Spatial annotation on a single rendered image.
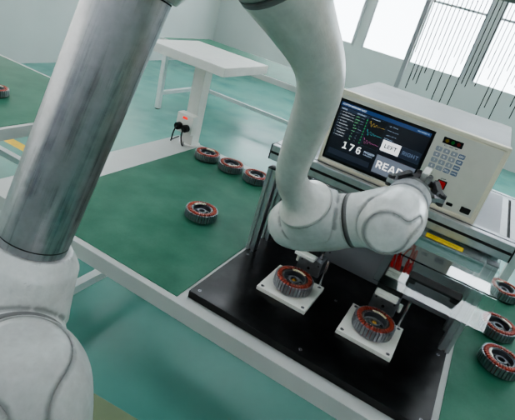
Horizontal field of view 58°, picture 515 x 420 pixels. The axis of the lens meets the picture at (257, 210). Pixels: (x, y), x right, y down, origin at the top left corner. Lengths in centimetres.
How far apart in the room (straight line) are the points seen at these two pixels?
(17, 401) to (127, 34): 42
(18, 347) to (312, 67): 45
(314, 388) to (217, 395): 96
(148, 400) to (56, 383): 142
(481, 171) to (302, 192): 57
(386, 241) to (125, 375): 148
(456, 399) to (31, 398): 100
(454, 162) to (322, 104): 68
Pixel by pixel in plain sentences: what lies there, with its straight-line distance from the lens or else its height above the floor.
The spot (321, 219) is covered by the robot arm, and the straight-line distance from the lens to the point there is 81.
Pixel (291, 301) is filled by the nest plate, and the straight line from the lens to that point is 128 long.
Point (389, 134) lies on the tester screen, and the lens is 125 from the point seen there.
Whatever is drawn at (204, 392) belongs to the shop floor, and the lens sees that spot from 203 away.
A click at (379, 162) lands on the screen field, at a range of 127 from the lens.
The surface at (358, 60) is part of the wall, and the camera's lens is 779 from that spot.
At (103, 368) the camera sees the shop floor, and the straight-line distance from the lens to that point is 206.
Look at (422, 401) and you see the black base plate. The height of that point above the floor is 77.
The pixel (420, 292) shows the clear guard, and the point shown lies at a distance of 106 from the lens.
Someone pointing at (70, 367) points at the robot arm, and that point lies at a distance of 57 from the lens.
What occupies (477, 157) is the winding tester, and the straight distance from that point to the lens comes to 123.
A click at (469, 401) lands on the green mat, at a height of 75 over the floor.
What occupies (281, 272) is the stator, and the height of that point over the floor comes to 82.
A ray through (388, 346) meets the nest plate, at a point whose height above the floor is 78.
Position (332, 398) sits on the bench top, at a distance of 112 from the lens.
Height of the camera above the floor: 152
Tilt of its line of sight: 26 degrees down
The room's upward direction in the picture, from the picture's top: 16 degrees clockwise
